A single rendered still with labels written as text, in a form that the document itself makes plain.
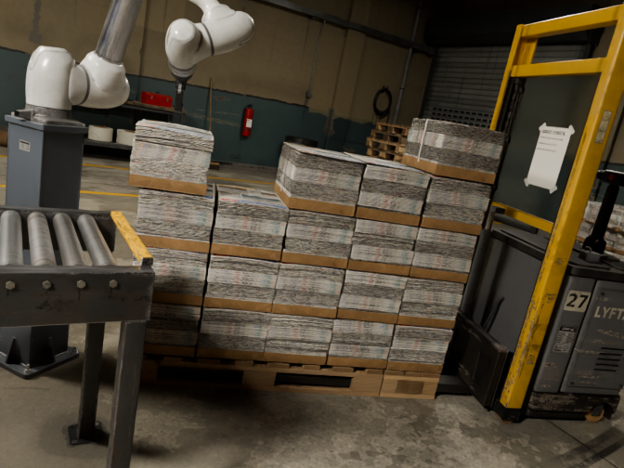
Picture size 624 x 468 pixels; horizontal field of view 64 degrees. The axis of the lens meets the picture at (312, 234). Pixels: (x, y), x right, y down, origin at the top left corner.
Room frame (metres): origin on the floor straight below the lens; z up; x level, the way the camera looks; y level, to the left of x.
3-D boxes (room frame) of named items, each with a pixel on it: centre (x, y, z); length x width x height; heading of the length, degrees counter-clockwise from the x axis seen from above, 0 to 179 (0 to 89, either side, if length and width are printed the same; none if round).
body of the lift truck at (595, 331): (2.54, -1.33, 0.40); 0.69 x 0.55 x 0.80; 15
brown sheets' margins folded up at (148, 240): (2.16, 0.15, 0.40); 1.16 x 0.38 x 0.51; 105
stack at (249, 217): (2.16, 0.15, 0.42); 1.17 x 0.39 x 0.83; 105
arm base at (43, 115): (1.89, 1.08, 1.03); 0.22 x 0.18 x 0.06; 158
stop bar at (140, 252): (1.29, 0.48, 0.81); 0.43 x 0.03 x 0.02; 33
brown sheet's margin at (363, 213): (2.27, -0.26, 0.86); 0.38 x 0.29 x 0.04; 13
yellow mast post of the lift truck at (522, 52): (2.77, -0.89, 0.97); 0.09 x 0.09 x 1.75; 15
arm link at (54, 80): (1.92, 1.07, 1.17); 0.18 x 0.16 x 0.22; 150
